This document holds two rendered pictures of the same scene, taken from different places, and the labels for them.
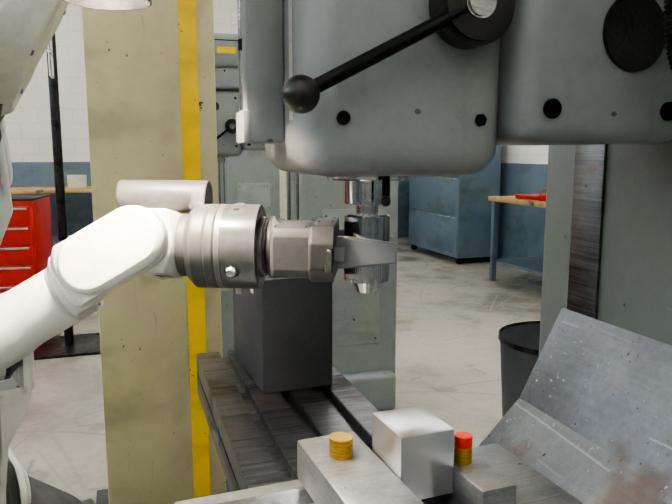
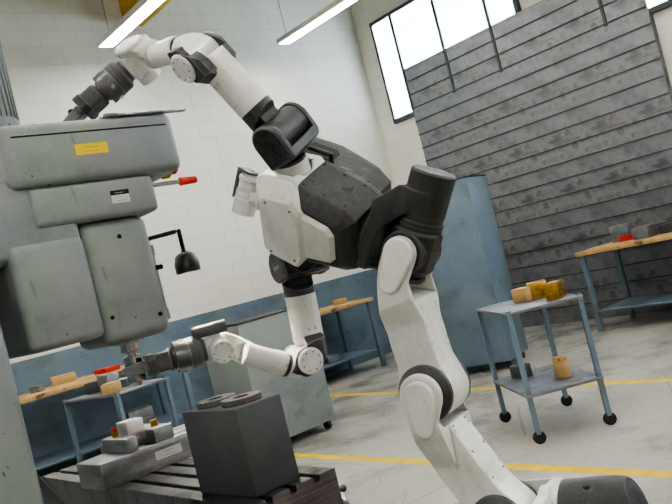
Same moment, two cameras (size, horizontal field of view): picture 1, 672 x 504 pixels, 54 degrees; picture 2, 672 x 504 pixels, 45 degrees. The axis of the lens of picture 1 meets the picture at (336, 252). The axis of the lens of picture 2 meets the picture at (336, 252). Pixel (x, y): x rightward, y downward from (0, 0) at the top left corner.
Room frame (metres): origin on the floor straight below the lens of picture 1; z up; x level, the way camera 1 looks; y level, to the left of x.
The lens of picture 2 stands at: (2.92, -0.26, 1.37)
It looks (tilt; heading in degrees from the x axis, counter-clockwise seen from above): 1 degrees up; 159
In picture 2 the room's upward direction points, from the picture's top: 14 degrees counter-clockwise
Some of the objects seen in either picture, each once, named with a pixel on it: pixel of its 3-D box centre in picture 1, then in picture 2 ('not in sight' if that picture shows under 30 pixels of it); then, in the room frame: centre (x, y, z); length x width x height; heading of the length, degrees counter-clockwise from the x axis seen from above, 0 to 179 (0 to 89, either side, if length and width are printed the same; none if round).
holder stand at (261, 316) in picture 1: (279, 315); (238, 441); (1.14, 0.10, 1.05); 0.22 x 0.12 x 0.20; 21
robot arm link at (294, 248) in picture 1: (279, 249); (168, 360); (0.69, 0.06, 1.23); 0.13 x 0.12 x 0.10; 177
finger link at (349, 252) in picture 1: (365, 253); not in sight; (0.65, -0.03, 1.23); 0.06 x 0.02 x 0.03; 87
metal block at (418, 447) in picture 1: (411, 451); (131, 430); (0.57, -0.07, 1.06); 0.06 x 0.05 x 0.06; 21
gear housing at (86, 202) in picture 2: not in sight; (80, 209); (0.69, -0.07, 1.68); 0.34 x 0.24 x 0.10; 108
